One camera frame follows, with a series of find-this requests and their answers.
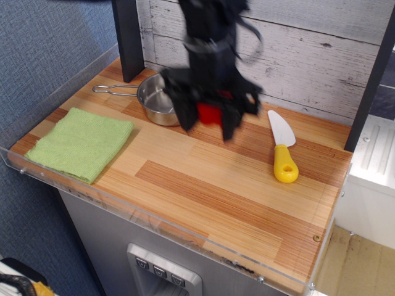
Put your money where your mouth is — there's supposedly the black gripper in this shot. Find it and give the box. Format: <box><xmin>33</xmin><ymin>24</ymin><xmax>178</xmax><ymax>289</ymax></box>
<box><xmin>159</xmin><ymin>49</ymin><xmax>264</xmax><ymax>142</ymax></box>

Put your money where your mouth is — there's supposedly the red bell pepper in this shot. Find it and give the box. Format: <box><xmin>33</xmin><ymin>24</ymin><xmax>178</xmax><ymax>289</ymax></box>
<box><xmin>196</xmin><ymin>90</ymin><xmax>233</xmax><ymax>128</ymax></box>

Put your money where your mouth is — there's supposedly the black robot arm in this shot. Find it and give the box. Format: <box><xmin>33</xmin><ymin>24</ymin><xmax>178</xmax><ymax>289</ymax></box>
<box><xmin>160</xmin><ymin>1</ymin><xmax>262</xmax><ymax>141</ymax></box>

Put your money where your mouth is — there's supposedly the stainless steel pan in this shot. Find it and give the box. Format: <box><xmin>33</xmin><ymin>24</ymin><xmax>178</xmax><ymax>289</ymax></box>
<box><xmin>92</xmin><ymin>73</ymin><xmax>180</xmax><ymax>126</ymax></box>

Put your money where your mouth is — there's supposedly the green folded cloth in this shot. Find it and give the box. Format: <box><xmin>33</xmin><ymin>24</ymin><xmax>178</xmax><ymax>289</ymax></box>
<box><xmin>25</xmin><ymin>107</ymin><xmax>134</xmax><ymax>184</ymax></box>

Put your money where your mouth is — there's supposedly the grey cabinet with dispenser panel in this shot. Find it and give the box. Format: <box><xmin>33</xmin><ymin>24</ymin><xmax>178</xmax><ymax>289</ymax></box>
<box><xmin>60</xmin><ymin>191</ymin><xmax>282</xmax><ymax>295</ymax></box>

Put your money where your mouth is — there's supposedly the white sink drainboard unit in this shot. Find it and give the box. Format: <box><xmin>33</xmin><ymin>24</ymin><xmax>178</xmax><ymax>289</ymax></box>
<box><xmin>334</xmin><ymin>115</ymin><xmax>394</xmax><ymax>249</ymax></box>

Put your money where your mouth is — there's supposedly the clear acrylic table guard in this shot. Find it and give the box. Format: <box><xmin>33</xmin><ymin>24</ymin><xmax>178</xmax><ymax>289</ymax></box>
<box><xmin>2</xmin><ymin>60</ymin><xmax>351</xmax><ymax>295</ymax></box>

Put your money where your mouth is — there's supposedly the yellow object at corner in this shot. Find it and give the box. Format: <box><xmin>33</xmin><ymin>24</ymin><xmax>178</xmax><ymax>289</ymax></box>
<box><xmin>33</xmin><ymin>282</ymin><xmax>56</xmax><ymax>296</ymax></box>

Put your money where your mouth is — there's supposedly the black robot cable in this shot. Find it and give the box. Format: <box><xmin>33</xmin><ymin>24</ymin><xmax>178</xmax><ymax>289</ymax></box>
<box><xmin>234</xmin><ymin>12</ymin><xmax>265</xmax><ymax>65</ymax></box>

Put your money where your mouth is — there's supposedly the yellow handled toy knife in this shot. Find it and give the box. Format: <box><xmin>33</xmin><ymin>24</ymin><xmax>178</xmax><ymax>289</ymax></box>
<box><xmin>267</xmin><ymin>110</ymin><xmax>299</xmax><ymax>183</ymax></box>

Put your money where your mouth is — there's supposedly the dark left shelf post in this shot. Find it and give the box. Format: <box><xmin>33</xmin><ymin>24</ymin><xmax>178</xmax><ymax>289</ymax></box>
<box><xmin>112</xmin><ymin>0</ymin><xmax>144</xmax><ymax>83</ymax></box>

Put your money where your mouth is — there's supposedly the dark shelf post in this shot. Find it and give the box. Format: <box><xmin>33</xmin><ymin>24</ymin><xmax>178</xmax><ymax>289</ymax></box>
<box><xmin>344</xmin><ymin>6</ymin><xmax>394</xmax><ymax>152</ymax></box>
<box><xmin>112</xmin><ymin>0</ymin><xmax>144</xmax><ymax>83</ymax></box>

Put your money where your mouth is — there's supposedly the dark right shelf post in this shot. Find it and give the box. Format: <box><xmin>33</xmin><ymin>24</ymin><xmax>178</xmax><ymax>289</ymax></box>
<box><xmin>344</xmin><ymin>6</ymin><xmax>394</xmax><ymax>152</ymax></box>

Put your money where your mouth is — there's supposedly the black braided hose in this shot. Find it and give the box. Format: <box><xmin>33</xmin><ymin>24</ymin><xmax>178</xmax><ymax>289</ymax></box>
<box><xmin>0</xmin><ymin>273</ymin><xmax>33</xmax><ymax>296</ymax></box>

